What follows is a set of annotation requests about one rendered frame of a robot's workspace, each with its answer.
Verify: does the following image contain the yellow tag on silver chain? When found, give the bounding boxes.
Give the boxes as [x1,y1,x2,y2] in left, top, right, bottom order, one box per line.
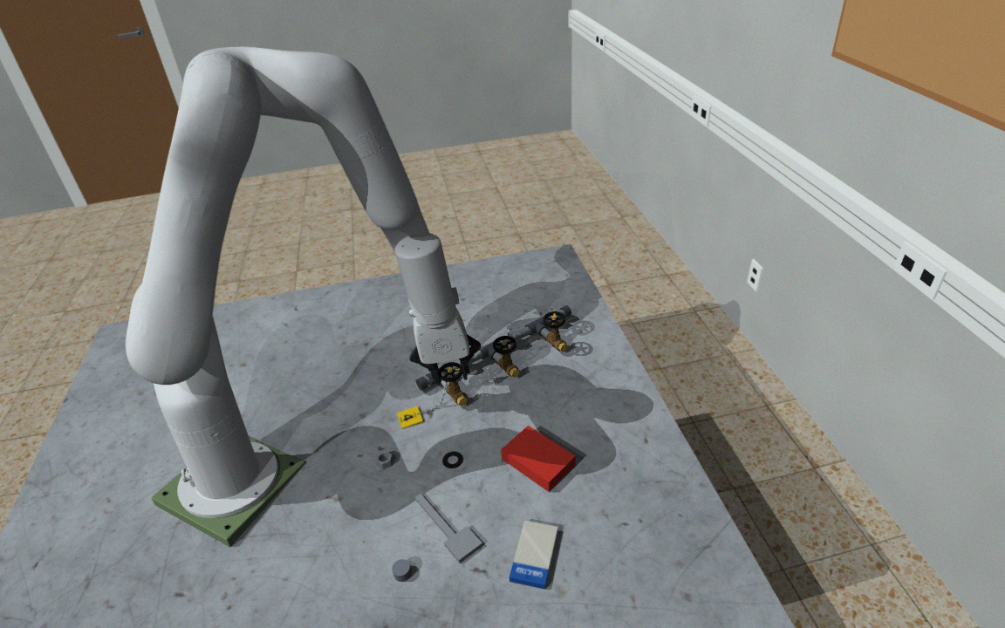
[397,389,447,429]

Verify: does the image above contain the dark red rectangular block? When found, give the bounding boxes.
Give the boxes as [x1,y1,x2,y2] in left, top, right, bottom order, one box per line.
[501,426,576,492]

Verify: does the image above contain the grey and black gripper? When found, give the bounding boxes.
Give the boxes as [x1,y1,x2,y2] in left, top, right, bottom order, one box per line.
[410,309,481,385]

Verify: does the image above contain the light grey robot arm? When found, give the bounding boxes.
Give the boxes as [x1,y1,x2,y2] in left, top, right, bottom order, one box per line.
[126,47,459,518]

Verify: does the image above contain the black flat ring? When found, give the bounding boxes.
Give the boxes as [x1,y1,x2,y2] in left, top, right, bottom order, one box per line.
[442,452,463,468]

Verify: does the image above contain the grey cylinder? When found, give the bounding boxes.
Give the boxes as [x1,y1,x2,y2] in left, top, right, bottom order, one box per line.
[392,559,412,582]

